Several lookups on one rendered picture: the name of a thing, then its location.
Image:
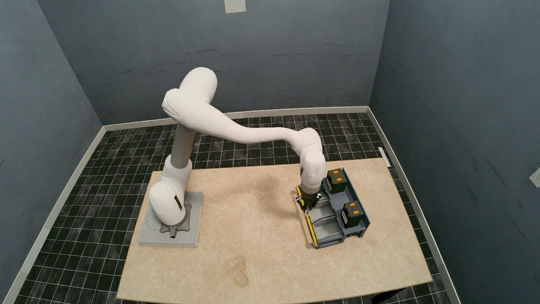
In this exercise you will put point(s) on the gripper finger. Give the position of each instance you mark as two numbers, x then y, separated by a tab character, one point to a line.
312	203
304	207

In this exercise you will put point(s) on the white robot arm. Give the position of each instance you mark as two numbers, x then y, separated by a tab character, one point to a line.
190	107

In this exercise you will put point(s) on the dark green case with orange latches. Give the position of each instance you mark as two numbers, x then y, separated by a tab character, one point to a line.
336	181

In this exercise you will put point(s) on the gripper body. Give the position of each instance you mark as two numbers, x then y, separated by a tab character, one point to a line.
305	196

